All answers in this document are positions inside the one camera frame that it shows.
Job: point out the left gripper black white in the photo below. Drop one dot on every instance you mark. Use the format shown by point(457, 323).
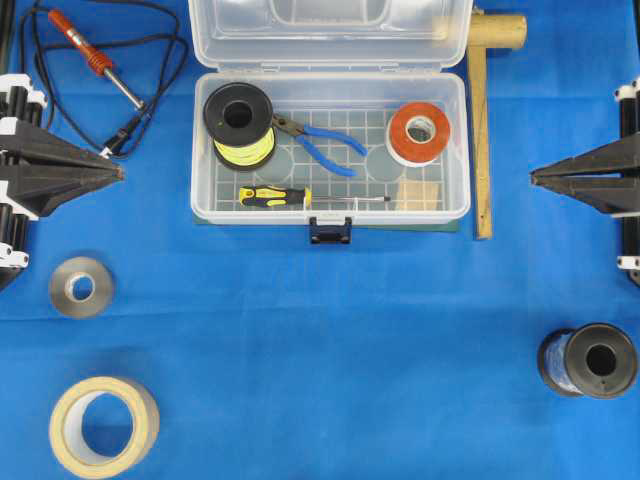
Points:
point(30, 192)

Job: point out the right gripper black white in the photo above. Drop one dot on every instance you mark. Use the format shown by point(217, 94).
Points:
point(608, 195)

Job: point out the clear plastic toolbox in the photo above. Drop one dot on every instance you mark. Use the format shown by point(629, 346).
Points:
point(347, 66)

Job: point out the grey tape roll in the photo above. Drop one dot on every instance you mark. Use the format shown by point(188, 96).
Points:
point(81, 287)

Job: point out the wooden mallet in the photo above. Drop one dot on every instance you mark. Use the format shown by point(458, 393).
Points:
point(487, 32)

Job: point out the red tape roll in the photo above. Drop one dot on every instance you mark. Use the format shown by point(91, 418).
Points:
point(417, 134)

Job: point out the small wooden block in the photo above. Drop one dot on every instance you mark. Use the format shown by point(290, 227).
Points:
point(418, 196)

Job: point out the yellow black screwdriver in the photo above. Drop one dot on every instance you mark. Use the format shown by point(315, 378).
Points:
point(267, 196)

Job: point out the blue table cloth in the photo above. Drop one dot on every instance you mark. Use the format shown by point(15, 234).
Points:
point(402, 355)

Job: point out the beige masking tape roll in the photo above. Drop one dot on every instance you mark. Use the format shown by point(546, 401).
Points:
point(103, 426)

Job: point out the red handled soldering iron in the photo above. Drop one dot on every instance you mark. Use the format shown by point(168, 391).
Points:
point(98, 61)

